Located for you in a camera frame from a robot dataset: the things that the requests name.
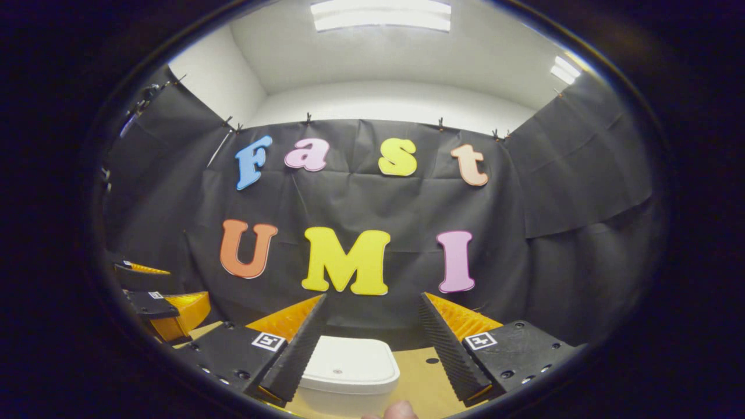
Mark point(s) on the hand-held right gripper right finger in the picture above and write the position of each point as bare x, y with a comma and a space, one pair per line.
448, 355

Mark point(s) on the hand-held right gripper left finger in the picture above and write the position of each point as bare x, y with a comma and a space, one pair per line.
297, 355

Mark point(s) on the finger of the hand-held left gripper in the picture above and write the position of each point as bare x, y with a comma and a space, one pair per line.
180, 314
142, 278

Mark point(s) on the white desktop garbage bin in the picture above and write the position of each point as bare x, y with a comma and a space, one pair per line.
349, 361

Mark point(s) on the wooden desktop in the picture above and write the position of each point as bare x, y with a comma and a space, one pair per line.
425, 384

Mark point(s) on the small ceiling light panel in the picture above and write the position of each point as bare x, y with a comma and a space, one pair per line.
566, 70

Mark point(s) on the long ceiling light panel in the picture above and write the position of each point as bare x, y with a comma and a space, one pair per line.
381, 16

